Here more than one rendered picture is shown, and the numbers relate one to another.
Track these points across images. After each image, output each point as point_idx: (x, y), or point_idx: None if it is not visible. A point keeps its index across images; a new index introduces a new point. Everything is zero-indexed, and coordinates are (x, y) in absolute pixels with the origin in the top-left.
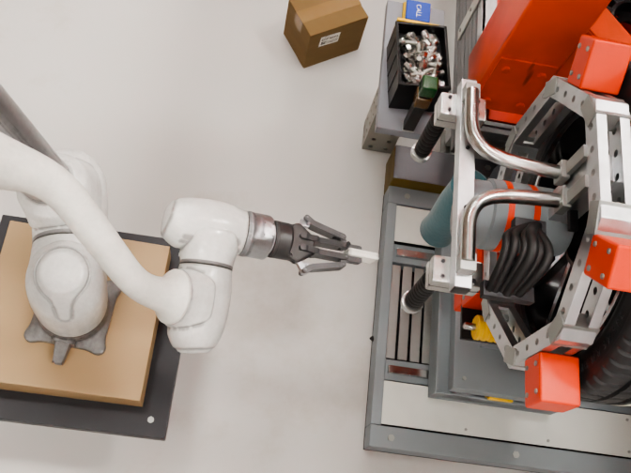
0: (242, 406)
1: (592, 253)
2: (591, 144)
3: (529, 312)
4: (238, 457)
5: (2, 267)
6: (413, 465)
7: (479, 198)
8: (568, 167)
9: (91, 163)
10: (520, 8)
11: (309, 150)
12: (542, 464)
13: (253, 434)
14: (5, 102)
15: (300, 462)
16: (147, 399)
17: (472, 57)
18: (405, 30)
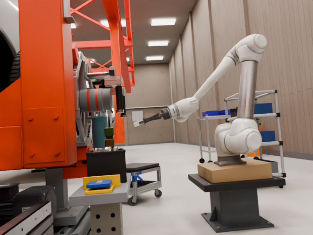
0: (170, 222)
1: (90, 68)
2: (84, 58)
3: (78, 136)
4: (166, 216)
5: (260, 161)
6: None
7: None
8: (85, 71)
9: (241, 132)
10: (72, 77)
11: None
12: None
13: (163, 219)
14: (241, 72)
15: (144, 218)
16: (197, 175)
17: (69, 154)
18: (116, 159)
